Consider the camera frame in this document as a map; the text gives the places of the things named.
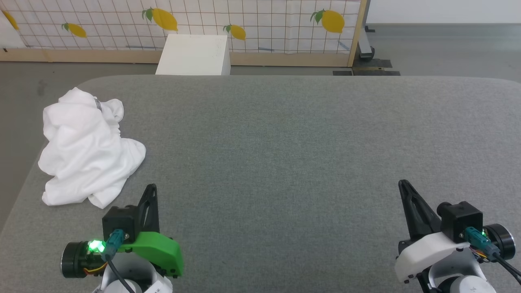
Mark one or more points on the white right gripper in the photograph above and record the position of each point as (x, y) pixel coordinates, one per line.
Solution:
(427, 252)

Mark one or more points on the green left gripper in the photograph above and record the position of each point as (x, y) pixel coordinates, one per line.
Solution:
(163, 248)

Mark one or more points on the white long sleeve shirt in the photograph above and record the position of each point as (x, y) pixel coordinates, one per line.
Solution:
(81, 154)

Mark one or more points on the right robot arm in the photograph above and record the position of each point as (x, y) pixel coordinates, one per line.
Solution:
(460, 276)

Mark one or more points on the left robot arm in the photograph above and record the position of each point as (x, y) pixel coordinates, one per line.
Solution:
(122, 276)

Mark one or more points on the white box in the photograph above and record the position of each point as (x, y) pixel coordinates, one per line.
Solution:
(191, 55)

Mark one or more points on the grey metal stand foot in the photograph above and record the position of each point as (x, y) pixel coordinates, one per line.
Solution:
(365, 44)

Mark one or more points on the white panel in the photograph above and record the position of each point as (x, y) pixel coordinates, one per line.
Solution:
(10, 36)

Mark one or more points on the lemon print partition screen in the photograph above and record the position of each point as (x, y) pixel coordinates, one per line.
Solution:
(264, 16)

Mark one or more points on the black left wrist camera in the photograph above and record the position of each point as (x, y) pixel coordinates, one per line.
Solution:
(120, 221)

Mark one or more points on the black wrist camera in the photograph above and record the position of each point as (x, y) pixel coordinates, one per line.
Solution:
(460, 219)
(120, 221)

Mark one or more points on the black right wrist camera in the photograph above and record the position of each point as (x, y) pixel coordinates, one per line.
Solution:
(460, 219)

